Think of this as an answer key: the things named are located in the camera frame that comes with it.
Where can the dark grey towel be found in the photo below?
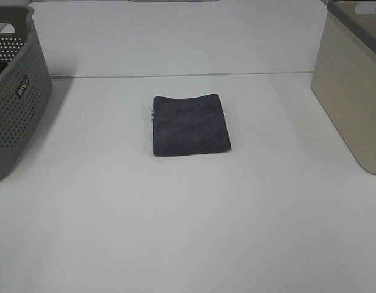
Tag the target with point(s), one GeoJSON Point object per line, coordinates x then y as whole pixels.
{"type": "Point", "coordinates": [189, 126]}

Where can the beige plastic storage bin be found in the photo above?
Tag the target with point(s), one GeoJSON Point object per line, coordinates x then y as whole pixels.
{"type": "Point", "coordinates": [344, 78]}

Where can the grey perforated plastic basket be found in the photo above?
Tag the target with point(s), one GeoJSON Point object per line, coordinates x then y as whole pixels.
{"type": "Point", "coordinates": [25, 85]}

